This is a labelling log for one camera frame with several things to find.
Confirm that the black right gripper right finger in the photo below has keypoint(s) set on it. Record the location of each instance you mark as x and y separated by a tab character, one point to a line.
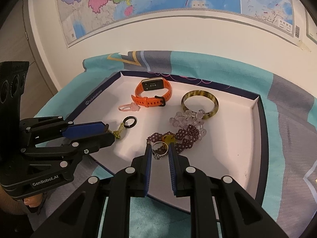
218	207

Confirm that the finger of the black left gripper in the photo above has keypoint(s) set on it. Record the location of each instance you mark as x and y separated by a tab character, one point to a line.
89	144
79	131

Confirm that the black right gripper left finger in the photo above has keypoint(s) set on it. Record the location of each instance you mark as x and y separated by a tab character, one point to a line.
101	207

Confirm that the orange smart watch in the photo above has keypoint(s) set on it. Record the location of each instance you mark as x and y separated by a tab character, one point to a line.
153	92

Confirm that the person's left hand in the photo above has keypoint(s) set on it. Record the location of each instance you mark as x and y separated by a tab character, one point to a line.
9	205

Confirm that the dark blue tray box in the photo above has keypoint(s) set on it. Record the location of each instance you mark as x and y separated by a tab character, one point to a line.
236	140

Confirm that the wooden wardrobe door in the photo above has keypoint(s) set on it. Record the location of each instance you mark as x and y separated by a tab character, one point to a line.
25	84

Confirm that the teal grey patterned bedsheet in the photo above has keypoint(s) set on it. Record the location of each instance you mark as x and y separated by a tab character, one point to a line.
290	196

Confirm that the colourful wall map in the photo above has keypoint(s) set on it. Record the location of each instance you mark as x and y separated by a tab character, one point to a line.
81	18

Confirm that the white wall socket left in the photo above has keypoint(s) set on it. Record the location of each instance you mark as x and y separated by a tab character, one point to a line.
311	28

